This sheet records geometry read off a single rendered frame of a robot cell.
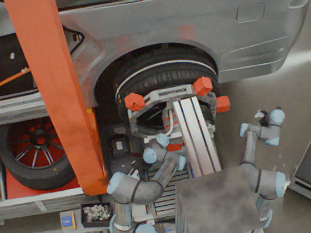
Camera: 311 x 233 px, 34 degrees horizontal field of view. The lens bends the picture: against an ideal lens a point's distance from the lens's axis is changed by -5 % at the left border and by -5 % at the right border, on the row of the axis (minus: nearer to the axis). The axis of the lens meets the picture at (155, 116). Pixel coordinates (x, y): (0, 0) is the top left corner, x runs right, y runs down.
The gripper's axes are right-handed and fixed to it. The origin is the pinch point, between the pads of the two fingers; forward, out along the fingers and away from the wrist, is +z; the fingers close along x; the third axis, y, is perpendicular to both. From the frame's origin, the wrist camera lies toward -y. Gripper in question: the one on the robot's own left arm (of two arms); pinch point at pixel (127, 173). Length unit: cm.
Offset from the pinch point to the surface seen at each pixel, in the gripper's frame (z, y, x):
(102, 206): 38.6, 3.5, 3.6
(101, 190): 33.3, -2.6, 10.9
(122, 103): -18.2, -23.5, 30.4
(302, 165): -36, 111, 68
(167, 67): -52, -15, 36
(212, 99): -50, 19, 41
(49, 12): -101, -79, -70
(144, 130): -1.7, 0.3, 43.5
